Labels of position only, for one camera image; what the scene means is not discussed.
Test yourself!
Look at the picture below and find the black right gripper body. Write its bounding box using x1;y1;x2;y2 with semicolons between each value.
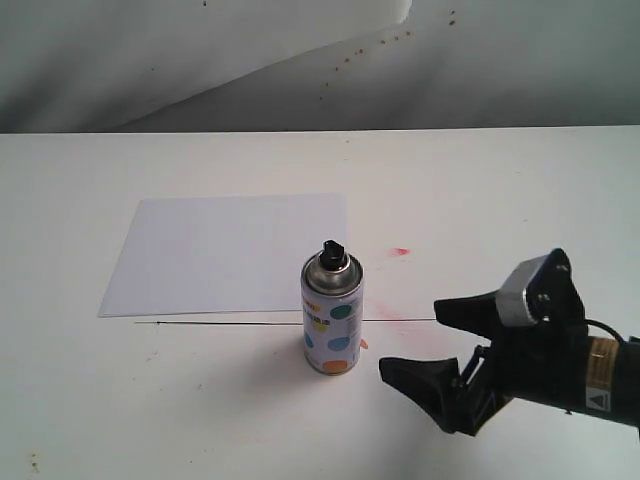
452;294;591;437

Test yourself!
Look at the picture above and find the white dotted spray can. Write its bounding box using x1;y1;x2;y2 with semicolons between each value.
300;240;364;376

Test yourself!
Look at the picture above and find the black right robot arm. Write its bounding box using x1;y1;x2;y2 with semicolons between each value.
379;292;639;436

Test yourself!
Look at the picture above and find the white paper sheet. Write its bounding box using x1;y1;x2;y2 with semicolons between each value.
99;193;347;318

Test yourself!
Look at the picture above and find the white backdrop cloth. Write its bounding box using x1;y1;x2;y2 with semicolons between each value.
1;1;639;133

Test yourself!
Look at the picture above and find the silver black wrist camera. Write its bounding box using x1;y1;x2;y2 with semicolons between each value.
495;248;585;328

